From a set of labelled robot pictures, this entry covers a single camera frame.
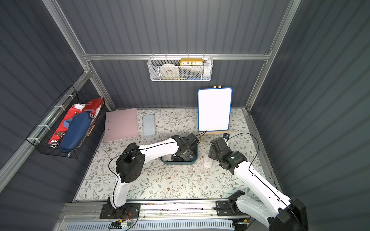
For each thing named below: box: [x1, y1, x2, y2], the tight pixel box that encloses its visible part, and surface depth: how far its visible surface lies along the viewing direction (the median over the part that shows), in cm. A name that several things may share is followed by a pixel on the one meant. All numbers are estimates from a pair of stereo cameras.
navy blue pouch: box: [59, 112, 93, 151], surface depth 70 cm
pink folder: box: [105, 107, 139, 143], surface depth 112 cm
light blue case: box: [142, 114, 156, 137], surface depth 111 cm
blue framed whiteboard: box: [197, 87, 233, 132], surface depth 90 cm
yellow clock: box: [180, 58, 204, 66], surface depth 89 cm
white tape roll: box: [159, 63, 180, 78], surface depth 87 cm
